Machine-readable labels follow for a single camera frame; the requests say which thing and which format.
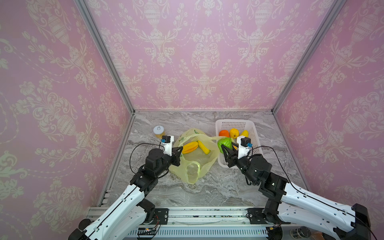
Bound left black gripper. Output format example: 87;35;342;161
155;145;184;179

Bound yellow banana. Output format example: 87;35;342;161
182;141;199;155

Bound yellow lemon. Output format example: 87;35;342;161
229;128;240;139
241;130;249;138

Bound green fruit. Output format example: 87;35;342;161
217;137;233;154

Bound white plastic basket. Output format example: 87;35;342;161
215;118;265;169

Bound orange fruit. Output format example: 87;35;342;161
219;130;231;138

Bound small yellow fruit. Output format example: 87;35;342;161
198;141;211;155

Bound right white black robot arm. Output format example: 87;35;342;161
220;145;377;240

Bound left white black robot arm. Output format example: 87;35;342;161
68;144;183;240

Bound glass jar metal lid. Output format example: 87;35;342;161
290;227;312;240

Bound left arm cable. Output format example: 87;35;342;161
128;142;170;179

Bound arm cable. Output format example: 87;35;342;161
251;145;379;240
128;142;170;179

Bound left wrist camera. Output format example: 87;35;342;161
161;135;174;157

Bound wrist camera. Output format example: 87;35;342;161
237;136;253;159
161;135;174;157

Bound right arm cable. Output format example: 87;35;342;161
251;145;379;240

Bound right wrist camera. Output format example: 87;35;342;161
237;136;253;159

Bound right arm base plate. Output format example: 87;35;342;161
246;208;290;226

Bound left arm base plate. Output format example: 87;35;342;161
137;199;169;225

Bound aluminium mounting rail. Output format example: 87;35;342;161
91;207;328;240

